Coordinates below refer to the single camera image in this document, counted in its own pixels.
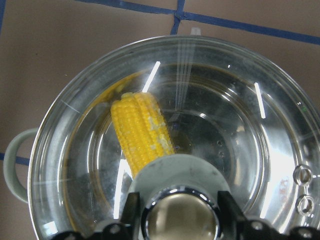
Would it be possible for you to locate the pale green cooking pot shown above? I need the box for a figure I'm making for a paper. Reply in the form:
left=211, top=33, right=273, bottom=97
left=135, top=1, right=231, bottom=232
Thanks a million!
left=3, top=26, right=320, bottom=240

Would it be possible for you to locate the yellow corn cob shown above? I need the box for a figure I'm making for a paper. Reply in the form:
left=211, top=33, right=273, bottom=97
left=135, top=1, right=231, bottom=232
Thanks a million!
left=110, top=92, right=175, bottom=177

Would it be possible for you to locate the glass pot lid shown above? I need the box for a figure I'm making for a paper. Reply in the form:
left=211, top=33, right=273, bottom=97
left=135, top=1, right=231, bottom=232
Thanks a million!
left=26, top=34, right=320, bottom=240

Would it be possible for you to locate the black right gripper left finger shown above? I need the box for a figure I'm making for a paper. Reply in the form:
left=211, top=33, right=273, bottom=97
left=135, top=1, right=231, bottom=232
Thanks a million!
left=121, top=192, right=140, bottom=225

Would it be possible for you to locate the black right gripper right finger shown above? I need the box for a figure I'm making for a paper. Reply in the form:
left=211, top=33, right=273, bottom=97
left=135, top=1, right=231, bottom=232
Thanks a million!
left=217, top=190, right=247, bottom=225

